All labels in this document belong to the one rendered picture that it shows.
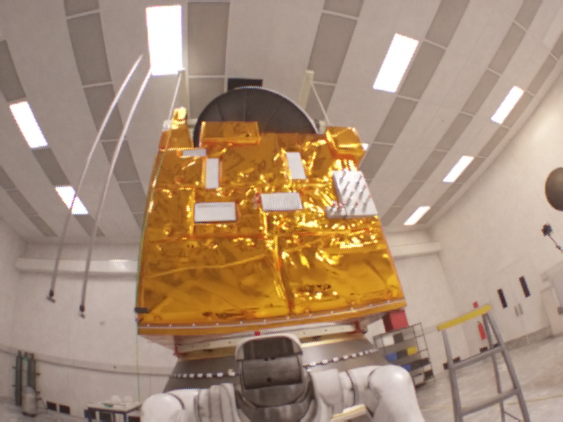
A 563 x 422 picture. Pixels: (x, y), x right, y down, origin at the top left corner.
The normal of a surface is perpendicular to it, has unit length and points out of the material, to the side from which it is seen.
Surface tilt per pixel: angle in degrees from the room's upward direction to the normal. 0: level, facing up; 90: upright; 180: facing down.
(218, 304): 89
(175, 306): 93
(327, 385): 79
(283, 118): 137
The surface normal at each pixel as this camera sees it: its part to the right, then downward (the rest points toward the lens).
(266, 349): 0.00, -0.63
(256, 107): -0.20, 0.17
